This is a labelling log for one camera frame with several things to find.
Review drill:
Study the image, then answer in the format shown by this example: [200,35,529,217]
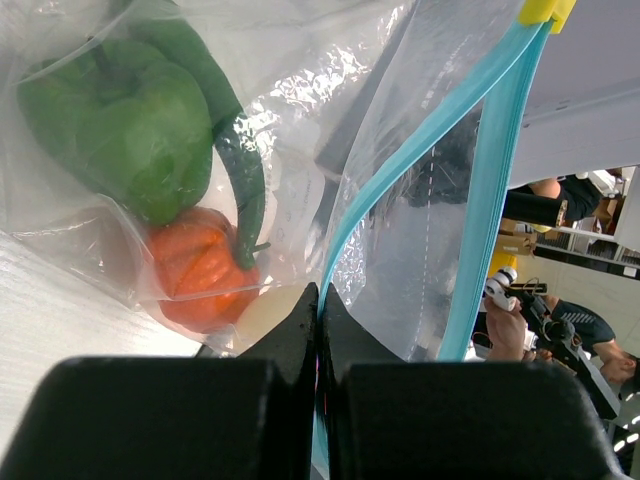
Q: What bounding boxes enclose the green toy bell pepper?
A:
[17,39,213,226]

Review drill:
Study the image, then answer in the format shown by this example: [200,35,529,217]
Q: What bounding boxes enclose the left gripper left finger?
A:
[234,282,318,390]

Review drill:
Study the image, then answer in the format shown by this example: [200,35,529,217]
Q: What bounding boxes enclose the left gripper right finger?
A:
[320,285,406,390]

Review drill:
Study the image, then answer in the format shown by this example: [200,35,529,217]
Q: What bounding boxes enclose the green toy chili pepper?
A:
[129,19,266,270]

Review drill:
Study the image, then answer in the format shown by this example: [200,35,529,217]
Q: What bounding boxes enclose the person in dark shirt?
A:
[484,295,639,397]

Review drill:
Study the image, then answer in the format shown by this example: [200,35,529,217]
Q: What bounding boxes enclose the white toy egg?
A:
[234,285,305,354]

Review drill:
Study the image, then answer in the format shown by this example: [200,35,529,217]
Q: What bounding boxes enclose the orange toy pumpkin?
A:
[148,207,260,334]

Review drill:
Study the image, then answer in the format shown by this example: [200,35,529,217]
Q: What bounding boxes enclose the clear zip top bag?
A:
[0,0,579,480]

